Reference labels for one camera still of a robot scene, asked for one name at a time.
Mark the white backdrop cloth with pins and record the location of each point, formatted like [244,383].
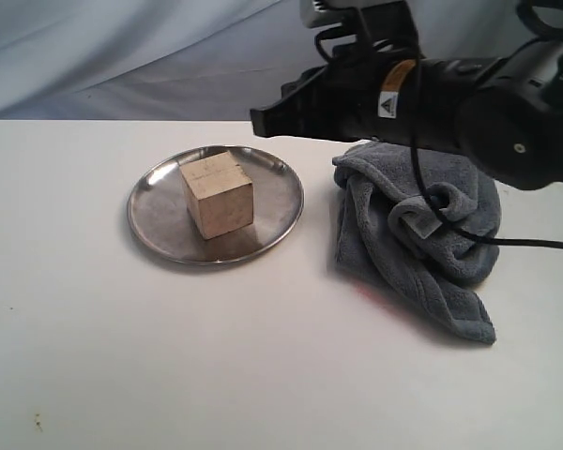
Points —
[148,60]

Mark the beige wooden cube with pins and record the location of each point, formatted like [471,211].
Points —
[219,195]

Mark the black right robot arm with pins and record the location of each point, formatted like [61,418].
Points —
[504,114]

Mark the grey-blue fluffy towel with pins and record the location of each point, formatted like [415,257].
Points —
[388,235]

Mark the round stainless steel plate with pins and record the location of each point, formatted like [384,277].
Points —
[158,211]

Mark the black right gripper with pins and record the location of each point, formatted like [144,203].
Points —
[345,102]

